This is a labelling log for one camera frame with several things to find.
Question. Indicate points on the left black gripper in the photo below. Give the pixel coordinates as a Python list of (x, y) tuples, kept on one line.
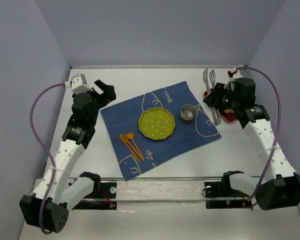
[(100, 94)]

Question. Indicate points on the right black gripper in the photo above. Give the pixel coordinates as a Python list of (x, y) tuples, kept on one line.
[(214, 95)]

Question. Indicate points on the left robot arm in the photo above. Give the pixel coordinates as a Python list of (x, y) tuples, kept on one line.
[(49, 204)]

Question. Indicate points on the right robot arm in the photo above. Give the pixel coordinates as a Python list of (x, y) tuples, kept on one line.
[(279, 183)]

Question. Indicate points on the brown bread slice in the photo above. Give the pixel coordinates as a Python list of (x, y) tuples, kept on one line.
[(229, 111)]

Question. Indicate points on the red tray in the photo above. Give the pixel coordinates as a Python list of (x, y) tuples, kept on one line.
[(229, 117)]

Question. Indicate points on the metal cup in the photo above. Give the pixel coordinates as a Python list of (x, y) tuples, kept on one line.
[(187, 113)]

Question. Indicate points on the orange plastic spoon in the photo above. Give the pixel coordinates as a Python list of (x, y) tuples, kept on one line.
[(130, 136)]

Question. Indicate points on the blue embroidered cloth mat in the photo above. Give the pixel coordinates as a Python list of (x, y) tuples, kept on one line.
[(123, 118)]

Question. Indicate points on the green dotted plate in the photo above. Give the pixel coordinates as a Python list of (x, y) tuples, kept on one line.
[(156, 123)]

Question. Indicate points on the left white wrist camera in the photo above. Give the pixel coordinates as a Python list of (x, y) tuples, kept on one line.
[(78, 84)]

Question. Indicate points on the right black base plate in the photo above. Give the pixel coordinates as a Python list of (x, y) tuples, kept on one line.
[(219, 197)]

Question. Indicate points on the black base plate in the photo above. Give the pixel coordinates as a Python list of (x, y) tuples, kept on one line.
[(105, 199), (219, 197)]

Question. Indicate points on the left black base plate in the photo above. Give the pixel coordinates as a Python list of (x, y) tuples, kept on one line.
[(105, 199)]

